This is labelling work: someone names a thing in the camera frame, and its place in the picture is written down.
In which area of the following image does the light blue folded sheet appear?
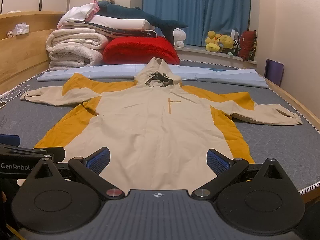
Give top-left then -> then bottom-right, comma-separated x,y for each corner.
37,64 -> 268,88

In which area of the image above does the red folded blanket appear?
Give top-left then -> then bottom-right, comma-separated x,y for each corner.
103,36 -> 180,67

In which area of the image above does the window sill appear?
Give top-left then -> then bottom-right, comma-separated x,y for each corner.
174,45 -> 258,69

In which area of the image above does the cream folded blanket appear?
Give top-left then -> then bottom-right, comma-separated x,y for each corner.
46,29 -> 109,71

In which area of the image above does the dark red cushion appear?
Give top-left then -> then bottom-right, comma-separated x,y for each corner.
237,29 -> 257,62

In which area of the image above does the white folded pillow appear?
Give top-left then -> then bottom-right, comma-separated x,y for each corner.
91,15 -> 150,32

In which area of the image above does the dark blue shark plush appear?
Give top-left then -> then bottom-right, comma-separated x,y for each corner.
96,0 -> 189,43

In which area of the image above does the wooden headboard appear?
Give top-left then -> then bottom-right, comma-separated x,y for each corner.
0,11 -> 68,94

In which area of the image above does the beige and yellow hooded garment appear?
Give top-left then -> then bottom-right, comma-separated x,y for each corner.
20,57 -> 303,190

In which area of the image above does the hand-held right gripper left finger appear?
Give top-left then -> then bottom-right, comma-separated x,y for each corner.
32,147 -> 125,201

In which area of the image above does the wooden bed side rail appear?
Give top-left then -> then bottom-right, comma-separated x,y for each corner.
260,75 -> 320,205

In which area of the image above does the purple box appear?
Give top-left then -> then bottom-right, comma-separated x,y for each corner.
264,59 -> 285,87

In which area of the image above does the white earphone cable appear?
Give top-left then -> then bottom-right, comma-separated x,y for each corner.
5,84 -> 31,102

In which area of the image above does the white plush toy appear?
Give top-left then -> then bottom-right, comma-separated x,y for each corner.
173,28 -> 187,48

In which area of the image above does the yellow plush toy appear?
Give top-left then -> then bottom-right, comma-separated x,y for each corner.
205,31 -> 223,53
219,34 -> 235,53

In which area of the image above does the blue curtain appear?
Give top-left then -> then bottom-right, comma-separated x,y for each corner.
142,0 -> 252,47

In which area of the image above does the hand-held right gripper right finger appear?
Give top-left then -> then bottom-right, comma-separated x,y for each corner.
191,149 -> 288,201

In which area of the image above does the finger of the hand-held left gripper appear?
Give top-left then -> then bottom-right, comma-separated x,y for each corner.
0,144 -> 66,163
0,134 -> 21,147

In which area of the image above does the white and pink garment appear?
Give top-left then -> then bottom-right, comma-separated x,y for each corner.
57,0 -> 100,29

